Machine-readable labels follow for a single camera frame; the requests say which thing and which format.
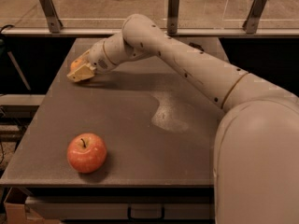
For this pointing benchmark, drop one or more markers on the middle metal bracket post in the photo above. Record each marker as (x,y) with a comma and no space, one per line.
(172,16)

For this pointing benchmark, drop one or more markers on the right metal bracket post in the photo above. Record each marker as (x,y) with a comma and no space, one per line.
(251,23)

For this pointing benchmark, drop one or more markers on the red apple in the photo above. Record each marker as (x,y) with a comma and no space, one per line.
(86,153)

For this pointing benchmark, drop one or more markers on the orange fruit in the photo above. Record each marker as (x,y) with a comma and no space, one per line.
(75,64)

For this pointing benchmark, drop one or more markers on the left metal bracket post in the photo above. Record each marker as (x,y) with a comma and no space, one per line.
(53,22)

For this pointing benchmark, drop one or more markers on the metal bracket post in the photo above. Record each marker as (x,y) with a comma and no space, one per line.
(172,16)
(53,22)
(251,23)

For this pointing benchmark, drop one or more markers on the grey drawer with handle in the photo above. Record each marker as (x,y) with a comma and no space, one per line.
(121,208)

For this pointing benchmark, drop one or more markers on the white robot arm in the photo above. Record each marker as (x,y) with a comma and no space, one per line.
(256,149)

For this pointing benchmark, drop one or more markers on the clear acrylic barrier panel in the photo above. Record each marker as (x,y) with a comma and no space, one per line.
(111,13)

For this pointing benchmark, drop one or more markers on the cardboard box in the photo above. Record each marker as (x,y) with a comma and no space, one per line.
(18,213)

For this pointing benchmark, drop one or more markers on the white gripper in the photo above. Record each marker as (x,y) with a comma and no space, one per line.
(97,60)

